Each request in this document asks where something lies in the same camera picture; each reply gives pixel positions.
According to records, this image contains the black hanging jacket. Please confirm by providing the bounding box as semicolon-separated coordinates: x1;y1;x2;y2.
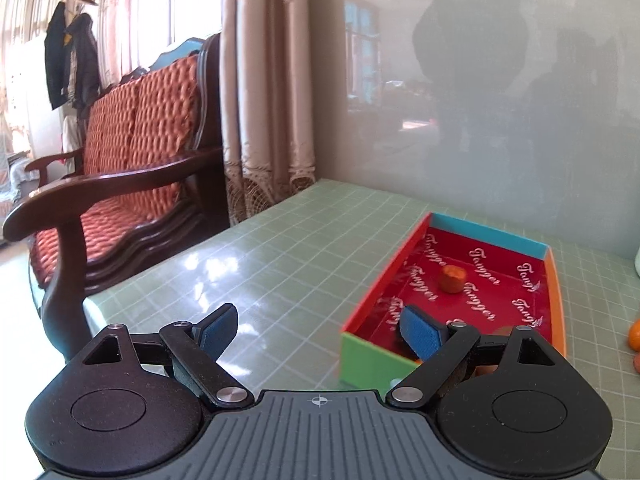
44;1;71;110

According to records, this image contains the dark leather hanging jacket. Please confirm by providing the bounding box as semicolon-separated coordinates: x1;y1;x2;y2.
62;12;101;117

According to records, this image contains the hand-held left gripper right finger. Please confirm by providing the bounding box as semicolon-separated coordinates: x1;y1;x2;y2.
392;305;566;406

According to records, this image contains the green grid tablecloth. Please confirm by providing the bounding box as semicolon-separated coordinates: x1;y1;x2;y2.
82;177;640;480

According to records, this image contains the wooden chair with orange cushion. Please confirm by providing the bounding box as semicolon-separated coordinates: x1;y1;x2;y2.
2;32;231;366

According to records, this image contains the beige patterned curtain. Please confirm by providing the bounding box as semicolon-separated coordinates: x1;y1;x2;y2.
220;0;321;226

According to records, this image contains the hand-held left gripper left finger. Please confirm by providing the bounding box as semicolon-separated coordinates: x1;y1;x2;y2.
82;303;253;408

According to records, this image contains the colourful cardboard box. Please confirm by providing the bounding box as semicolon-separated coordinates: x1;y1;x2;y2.
340;211;567;391

